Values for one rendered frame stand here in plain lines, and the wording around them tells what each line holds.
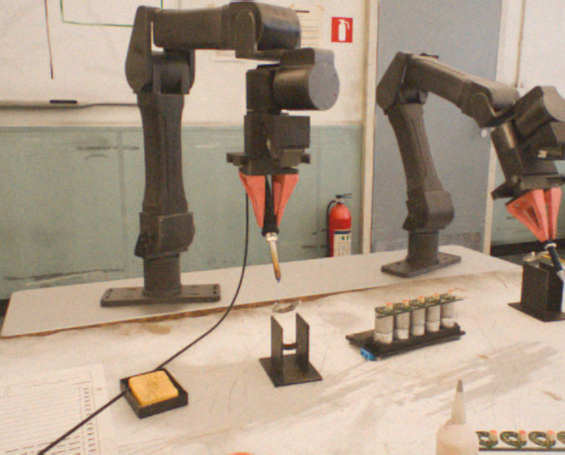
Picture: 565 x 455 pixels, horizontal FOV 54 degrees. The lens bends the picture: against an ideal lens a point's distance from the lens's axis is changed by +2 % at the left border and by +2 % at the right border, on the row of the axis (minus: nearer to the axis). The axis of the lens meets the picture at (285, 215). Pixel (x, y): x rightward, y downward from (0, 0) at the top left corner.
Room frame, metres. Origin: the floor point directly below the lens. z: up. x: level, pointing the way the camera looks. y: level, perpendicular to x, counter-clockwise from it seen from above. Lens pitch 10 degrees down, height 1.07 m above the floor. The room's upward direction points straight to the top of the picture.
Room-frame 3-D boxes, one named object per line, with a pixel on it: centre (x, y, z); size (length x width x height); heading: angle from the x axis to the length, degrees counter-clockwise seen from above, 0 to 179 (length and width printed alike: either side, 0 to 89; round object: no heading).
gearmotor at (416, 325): (0.72, -0.18, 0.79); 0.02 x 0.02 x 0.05
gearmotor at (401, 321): (0.71, -0.15, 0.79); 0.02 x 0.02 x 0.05
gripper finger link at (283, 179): (0.73, 0.03, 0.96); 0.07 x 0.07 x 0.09; 18
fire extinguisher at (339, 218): (3.46, -0.35, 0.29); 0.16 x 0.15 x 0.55; 112
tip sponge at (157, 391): (0.58, 0.15, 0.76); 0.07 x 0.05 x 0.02; 32
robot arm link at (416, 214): (1.12, -0.30, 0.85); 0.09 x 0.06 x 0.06; 117
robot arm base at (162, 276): (0.92, 0.21, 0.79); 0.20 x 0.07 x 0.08; 97
